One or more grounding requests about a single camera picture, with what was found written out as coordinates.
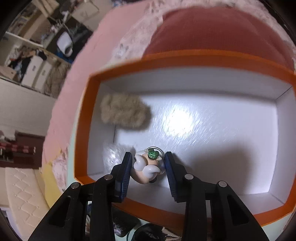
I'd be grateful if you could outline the cartoon printed desktop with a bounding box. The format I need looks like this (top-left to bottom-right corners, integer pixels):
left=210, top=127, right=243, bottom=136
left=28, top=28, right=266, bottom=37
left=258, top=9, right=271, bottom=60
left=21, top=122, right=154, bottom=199
left=68, top=120, right=293, bottom=241

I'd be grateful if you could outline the pink floral quilt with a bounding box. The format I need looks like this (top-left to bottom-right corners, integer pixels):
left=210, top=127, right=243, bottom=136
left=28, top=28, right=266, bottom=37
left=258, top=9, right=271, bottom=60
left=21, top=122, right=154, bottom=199
left=52, top=0, right=296, bottom=193

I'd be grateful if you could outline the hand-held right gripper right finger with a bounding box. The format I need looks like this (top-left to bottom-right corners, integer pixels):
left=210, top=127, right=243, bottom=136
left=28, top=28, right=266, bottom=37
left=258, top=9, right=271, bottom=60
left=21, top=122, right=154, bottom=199
left=165, top=152, right=270, bottom=241

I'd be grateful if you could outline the red pillow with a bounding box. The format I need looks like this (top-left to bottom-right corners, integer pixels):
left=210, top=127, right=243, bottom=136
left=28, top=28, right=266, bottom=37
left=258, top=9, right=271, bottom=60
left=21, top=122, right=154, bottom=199
left=141, top=7, right=295, bottom=70

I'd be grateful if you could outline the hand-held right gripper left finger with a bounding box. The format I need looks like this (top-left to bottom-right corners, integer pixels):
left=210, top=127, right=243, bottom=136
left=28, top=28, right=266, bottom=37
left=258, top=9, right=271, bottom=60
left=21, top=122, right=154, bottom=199
left=28, top=152, right=134, bottom=241

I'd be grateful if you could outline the small cartoon figurine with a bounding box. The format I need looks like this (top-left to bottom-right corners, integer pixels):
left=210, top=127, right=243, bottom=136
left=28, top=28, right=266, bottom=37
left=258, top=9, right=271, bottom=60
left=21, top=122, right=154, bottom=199
left=131, top=147, right=166, bottom=185

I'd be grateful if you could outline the white quilted mattress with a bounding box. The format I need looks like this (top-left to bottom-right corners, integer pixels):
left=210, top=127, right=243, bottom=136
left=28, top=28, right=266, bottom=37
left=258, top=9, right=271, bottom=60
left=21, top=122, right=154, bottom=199
left=5, top=167, right=51, bottom=235

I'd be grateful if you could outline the orange cardboard box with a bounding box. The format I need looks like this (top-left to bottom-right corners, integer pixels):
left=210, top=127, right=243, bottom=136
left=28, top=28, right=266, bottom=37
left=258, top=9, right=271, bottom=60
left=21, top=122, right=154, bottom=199
left=74, top=52, right=296, bottom=226

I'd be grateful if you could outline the white drawer unit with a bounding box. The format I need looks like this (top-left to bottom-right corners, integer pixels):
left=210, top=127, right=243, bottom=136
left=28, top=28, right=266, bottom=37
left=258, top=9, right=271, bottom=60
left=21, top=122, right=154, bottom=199
left=22, top=57, right=53, bottom=90

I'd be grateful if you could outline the red white striped cloth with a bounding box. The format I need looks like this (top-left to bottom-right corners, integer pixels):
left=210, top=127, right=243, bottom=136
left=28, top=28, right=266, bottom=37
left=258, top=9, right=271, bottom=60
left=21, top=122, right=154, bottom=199
left=0, top=142, right=37, bottom=155

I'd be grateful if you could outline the beige furry scrunchie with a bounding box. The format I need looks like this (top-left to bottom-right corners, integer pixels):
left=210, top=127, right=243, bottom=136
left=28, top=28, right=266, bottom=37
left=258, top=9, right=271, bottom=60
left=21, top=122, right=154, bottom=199
left=100, top=93, right=152, bottom=131

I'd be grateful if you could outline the brown fuzzy blanket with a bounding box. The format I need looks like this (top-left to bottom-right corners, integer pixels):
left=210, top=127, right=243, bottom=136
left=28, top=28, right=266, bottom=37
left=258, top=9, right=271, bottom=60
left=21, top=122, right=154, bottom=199
left=44, top=62, right=71, bottom=98

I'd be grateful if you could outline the mixed clothes pile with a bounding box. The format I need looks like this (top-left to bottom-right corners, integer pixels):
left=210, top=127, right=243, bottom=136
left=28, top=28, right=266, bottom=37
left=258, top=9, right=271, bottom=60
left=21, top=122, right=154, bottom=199
left=7, top=45, right=39, bottom=70

